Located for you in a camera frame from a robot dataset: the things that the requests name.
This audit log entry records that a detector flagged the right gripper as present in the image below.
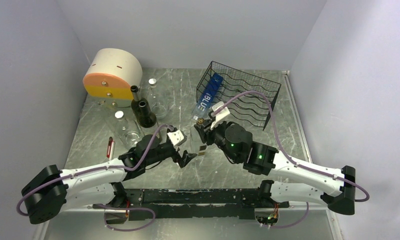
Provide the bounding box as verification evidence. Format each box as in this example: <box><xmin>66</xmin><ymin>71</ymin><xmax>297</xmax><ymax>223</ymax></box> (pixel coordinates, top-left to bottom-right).
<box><xmin>195</xmin><ymin>117</ymin><xmax>240</xmax><ymax>163</ymax></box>

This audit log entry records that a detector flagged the blue square bottle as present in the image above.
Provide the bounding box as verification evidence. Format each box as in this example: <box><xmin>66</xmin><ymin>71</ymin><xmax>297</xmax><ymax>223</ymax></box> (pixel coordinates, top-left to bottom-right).
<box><xmin>192</xmin><ymin>73</ymin><xmax>224</xmax><ymax>121</ymax></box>

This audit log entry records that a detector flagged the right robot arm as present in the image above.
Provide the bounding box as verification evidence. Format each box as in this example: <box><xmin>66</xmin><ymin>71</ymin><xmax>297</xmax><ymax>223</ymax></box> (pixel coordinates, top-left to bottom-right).
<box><xmin>193</xmin><ymin>119</ymin><xmax>356</xmax><ymax>216</ymax></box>

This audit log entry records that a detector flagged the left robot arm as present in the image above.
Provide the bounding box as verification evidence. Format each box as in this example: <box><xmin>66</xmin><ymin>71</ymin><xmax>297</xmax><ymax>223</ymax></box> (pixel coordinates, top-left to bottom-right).
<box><xmin>16</xmin><ymin>130</ymin><xmax>197</xmax><ymax>225</ymax></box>

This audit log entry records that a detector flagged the clear bottle silver cap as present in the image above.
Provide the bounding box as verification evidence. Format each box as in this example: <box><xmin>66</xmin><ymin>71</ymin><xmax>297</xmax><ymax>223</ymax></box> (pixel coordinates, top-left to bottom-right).
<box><xmin>147</xmin><ymin>78</ymin><xmax>169</xmax><ymax>119</ymax></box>

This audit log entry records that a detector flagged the dark green wine bottle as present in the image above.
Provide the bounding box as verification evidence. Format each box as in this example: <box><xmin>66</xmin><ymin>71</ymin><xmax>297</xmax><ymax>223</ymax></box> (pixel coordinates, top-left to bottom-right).
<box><xmin>131</xmin><ymin>100</ymin><xmax>157</xmax><ymax>129</ymax></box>

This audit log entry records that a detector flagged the clear bottle white cap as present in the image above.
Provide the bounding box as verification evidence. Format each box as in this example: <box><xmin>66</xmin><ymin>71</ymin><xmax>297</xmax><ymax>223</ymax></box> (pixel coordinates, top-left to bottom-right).
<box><xmin>105</xmin><ymin>110</ymin><xmax>144</xmax><ymax>149</ymax></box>

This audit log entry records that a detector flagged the dark bottle black neck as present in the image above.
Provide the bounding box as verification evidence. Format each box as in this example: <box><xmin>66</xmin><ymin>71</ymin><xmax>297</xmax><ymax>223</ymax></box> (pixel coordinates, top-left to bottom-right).
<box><xmin>130</xmin><ymin>85</ymin><xmax>142</xmax><ymax>102</ymax></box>

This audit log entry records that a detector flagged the red and white pen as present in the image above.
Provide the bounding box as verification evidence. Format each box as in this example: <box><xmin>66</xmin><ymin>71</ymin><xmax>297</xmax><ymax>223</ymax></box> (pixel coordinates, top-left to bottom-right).
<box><xmin>106</xmin><ymin>136</ymin><xmax>115</xmax><ymax>160</ymax></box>

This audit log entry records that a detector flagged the cream and orange cylinder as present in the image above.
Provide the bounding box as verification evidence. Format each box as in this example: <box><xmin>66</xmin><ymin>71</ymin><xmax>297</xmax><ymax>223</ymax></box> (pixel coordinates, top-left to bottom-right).
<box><xmin>82</xmin><ymin>48</ymin><xmax>143</xmax><ymax>101</ymax></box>

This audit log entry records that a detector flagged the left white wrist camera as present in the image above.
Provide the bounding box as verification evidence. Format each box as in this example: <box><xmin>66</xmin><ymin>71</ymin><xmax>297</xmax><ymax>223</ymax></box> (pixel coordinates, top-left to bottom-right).
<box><xmin>166</xmin><ymin>130</ymin><xmax>187</xmax><ymax>149</ymax></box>

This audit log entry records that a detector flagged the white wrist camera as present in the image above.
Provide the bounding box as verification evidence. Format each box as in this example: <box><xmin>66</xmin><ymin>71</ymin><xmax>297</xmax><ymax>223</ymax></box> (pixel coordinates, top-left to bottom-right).
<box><xmin>210</xmin><ymin>101</ymin><xmax>231</xmax><ymax>130</ymax></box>
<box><xmin>166</xmin><ymin>130</ymin><xmax>187</xmax><ymax>149</ymax></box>

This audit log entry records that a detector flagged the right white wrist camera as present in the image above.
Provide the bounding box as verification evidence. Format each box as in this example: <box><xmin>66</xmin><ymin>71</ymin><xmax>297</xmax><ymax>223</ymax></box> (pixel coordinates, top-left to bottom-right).
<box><xmin>210</xmin><ymin>101</ymin><xmax>231</xmax><ymax>130</ymax></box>

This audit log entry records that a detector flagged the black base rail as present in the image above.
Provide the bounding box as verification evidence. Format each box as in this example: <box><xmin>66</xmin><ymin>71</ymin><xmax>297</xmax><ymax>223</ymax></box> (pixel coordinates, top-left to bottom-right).
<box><xmin>107</xmin><ymin>188</ymin><xmax>290</xmax><ymax>220</ymax></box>

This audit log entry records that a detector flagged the black wire wine rack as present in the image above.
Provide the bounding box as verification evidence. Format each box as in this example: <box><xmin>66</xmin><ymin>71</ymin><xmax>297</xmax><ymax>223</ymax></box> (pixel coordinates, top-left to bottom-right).
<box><xmin>196</xmin><ymin>61</ymin><xmax>281</xmax><ymax>130</ymax></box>

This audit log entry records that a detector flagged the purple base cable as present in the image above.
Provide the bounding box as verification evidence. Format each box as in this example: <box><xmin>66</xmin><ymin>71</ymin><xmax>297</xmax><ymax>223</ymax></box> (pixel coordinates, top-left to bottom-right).
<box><xmin>103</xmin><ymin>205</ymin><xmax>157</xmax><ymax>232</ymax></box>

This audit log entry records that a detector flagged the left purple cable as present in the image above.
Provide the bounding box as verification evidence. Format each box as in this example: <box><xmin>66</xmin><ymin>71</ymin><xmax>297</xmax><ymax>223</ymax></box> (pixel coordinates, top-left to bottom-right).
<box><xmin>15</xmin><ymin>124</ymin><xmax>178</xmax><ymax>218</ymax></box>

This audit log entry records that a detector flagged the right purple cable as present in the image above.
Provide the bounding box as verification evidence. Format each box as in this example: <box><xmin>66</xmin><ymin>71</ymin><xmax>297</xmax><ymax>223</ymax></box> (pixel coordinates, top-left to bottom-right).
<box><xmin>210</xmin><ymin>90</ymin><xmax>370</xmax><ymax>203</ymax></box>

